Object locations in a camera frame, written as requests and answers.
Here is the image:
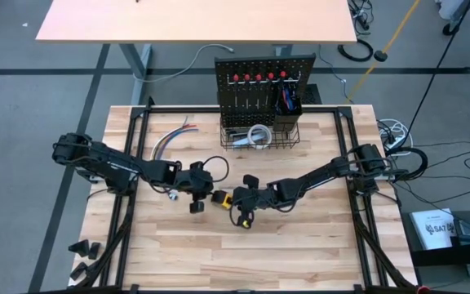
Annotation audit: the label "white tape roll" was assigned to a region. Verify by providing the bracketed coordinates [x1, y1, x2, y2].
[246, 123, 274, 150]

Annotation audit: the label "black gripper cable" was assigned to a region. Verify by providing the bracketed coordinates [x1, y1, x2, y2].
[201, 155, 230, 184]
[228, 203, 257, 229]

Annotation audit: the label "black metal pegboard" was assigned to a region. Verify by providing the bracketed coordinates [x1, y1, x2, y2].
[214, 55, 317, 131]

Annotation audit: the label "black aluminium table frame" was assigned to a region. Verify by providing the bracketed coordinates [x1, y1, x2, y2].
[69, 96, 419, 294]

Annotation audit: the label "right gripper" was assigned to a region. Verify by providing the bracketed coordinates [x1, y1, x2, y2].
[223, 185, 280, 214]

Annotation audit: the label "black rounded object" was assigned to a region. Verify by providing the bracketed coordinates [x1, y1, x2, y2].
[211, 189, 234, 211]

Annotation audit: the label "black wire basket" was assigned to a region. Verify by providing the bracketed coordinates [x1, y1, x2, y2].
[219, 122, 301, 151]

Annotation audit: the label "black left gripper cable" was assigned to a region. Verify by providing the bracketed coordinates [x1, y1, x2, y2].
[201, 155, 230, 184]

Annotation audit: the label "purple wire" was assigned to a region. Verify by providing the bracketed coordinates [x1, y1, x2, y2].
[154, 129, 200, 161]

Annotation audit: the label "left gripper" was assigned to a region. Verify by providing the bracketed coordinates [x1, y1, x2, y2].
[173, 161, 215, 215]

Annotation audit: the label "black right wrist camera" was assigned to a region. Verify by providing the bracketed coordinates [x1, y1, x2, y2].
[242, 174, 260, 190]

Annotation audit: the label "white printed box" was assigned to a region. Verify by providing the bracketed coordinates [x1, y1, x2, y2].
[409, 207, 457, 252]

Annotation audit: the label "black plastic bin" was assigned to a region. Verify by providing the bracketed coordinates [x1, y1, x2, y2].
[273, 90, 304, 133]

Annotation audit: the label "white wire tool rack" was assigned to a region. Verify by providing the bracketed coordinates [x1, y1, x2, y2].
[226, 72, 303, 89]

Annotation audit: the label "black rolling stand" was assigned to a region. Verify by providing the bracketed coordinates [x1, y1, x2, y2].
[441, 0, 470, 49]

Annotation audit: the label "black side cart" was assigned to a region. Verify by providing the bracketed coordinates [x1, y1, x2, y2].
[401, 208, 470, 283]

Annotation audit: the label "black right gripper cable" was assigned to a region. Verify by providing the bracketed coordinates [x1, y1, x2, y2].
[228, 203, 257, 229]

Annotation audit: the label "black coiled cable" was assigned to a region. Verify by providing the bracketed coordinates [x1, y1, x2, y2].
[337, 38, 375, 64]

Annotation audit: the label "thick black cable loop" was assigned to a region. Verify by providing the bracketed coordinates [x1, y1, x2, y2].
[385, 146, 429, 181]

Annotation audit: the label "black plastic wedge part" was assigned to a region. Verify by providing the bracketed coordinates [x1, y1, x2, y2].
[70, 261, 89, 282]
[87, 241, 102, 261]
[68, 239, 91, 258]

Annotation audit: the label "light wooden desk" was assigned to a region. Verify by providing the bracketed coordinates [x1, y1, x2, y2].
[35, 0, 358, 107]

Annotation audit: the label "white coiled cable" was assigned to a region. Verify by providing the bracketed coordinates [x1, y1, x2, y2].
[377, 118, 415, 158]

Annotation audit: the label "grey floor cable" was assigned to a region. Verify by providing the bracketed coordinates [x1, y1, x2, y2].
[131, 43, 235, 85]

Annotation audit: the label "thin black pole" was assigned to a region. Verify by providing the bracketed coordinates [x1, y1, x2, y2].
[406, 0, 470, 136]

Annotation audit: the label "black mesh panel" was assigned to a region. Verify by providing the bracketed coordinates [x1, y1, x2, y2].
[302, 83, 323, 105]

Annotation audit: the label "grey wire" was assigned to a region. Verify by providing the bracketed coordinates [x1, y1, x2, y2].
[149, 116, 190, 161]

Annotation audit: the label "yellow wire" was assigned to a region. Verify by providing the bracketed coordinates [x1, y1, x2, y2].
[149, 129, 181, 160]

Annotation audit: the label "black tangled cables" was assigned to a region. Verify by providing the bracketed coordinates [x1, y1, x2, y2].
[347, 0, 377, 33]

